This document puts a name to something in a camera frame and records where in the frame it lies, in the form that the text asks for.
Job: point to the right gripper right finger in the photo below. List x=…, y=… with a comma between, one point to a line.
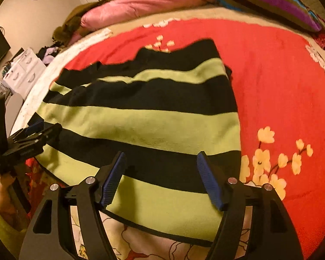
x=272, y=233

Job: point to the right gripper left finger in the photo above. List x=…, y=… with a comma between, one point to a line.
x=50, y=233

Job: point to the green black striped sweater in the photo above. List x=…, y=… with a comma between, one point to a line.
x=160, y=109

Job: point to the pile of dark clothes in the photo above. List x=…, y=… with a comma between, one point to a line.
x=47, y=54

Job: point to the person's left hand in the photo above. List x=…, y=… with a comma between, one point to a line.
x=7, y=209

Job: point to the white embroidered bedspread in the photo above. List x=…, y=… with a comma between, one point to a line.
x=41, y=87

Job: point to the white plastic drawer unit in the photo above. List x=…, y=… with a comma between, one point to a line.
x=24, y=73

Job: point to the red floral blanket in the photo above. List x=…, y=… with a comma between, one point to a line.
x=278, y=80

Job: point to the pink duvet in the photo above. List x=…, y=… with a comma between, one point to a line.
x=117, y=11

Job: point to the striped colourful pillow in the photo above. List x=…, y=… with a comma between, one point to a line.
x=294, y=13

